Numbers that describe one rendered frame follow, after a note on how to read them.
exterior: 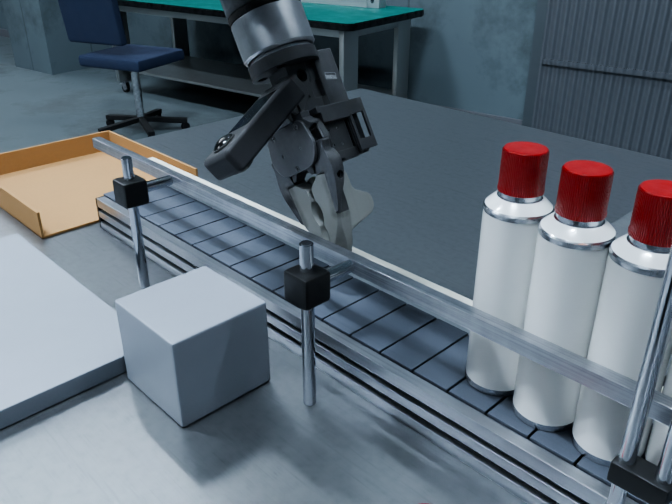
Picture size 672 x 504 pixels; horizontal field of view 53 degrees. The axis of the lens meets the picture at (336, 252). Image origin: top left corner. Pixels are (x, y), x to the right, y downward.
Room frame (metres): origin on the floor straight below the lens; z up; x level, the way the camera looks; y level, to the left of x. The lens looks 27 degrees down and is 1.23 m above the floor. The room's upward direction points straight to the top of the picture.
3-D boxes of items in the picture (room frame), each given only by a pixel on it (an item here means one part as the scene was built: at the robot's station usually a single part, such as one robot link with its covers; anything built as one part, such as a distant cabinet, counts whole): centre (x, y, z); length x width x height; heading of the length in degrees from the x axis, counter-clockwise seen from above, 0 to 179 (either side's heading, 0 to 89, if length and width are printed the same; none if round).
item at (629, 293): (0.38, -0.20, 0.98); 0.05 x 0.05 x 0.20
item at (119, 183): (0.72, 0.22, 0.91); 0.07 x 0.03 x 0.17; 134
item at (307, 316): (0.51, 0.01, 0.91); 0.07 x 0.03 x 0.17; 134
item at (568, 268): (0.42, -0.17, 0.98); 0.05 x 0.05 x 0.20
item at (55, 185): (1.04, 0.42, 0.85); 0.30 x 0.26 x 0.04; 44
